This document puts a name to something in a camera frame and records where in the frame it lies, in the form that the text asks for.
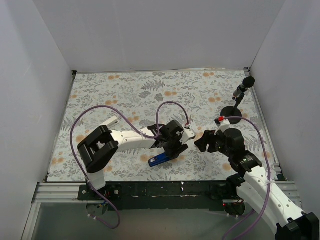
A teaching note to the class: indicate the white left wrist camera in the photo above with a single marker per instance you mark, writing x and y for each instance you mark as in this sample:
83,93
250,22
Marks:
188,134

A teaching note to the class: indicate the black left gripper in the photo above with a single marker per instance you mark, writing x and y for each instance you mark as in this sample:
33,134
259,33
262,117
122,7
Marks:
172,146

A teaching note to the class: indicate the white flat stick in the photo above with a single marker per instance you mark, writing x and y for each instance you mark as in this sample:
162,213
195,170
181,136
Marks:
111,122

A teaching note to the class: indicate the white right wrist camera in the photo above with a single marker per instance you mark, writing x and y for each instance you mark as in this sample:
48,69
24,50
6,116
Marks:
222,124

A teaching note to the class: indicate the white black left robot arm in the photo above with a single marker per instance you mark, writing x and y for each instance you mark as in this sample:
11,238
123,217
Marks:
102,144

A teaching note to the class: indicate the black microphone on stand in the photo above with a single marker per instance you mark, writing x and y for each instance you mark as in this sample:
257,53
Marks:
238,96

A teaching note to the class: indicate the blue black stapler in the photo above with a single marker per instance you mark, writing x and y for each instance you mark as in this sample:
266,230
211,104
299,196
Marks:
158,160

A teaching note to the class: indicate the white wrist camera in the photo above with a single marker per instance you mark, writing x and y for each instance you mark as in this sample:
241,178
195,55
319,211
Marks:
222,124
188,134

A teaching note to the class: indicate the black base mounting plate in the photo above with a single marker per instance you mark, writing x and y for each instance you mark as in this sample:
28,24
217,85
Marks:
216,195

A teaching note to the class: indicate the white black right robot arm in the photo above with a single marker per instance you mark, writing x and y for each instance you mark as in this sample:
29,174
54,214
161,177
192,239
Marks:
286,220

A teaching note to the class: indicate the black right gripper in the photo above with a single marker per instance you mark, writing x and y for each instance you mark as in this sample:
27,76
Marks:
208,141

